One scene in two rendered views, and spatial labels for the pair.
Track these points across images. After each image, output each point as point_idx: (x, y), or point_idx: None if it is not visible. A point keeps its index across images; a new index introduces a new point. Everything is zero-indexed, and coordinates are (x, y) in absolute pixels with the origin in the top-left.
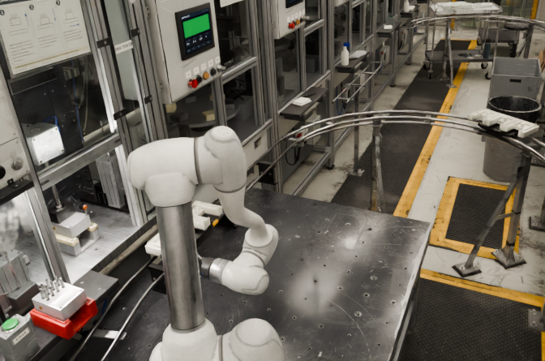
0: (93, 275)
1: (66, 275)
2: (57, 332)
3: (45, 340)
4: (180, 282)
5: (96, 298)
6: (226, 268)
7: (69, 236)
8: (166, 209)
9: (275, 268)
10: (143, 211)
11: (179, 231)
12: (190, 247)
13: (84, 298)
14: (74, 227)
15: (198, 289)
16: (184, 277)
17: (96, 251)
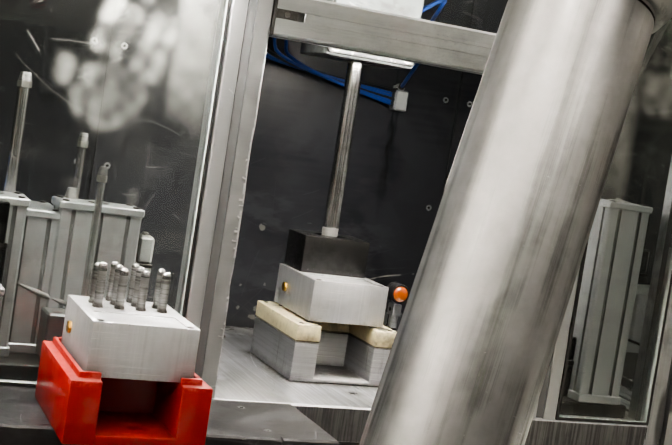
0: (286, 412)
1: (211, 352)
2: (55, 410)
3: (16, 420)
4: (453, 284)
5: (235, 434)
6: None
7: (304, 313)
8: None
9: None
10: (554, 369)
11: (544, 75)
12: (559, 162)
13: (188, 361)
14: (328, 289)
15: (514, 367)
16: (478, 267)
17: (347, 395)
